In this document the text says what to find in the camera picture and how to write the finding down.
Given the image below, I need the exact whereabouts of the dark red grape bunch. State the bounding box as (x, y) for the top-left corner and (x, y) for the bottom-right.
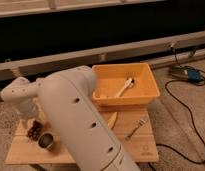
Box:
(27, 120), (43, 141)

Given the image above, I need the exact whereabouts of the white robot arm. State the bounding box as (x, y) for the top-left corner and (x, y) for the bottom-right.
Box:
(1, 66), (140, 171)

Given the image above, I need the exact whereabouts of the small steel cup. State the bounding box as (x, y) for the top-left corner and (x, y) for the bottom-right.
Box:
(38, 133), (54, 150)

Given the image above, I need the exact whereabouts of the yellow plastic bin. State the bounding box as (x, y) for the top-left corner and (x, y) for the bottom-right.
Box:
(92, 63), (160, 106)

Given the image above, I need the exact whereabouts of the white spoon in bin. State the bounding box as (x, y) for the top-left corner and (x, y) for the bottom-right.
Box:
(116, 78), (134, 97)

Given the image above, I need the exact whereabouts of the yellow banana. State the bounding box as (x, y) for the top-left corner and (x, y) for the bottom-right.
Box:
(108, 112), (118, 129)

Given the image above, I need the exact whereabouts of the metal fork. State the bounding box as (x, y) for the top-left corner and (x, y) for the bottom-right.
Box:
(125, 119), (146, 141)

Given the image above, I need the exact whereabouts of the blue power adapter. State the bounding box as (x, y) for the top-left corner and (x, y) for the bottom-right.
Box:
(168, 66), (201, 83)

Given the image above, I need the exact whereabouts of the black power cable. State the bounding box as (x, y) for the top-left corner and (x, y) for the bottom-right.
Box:
(148, 46), (205, 171)

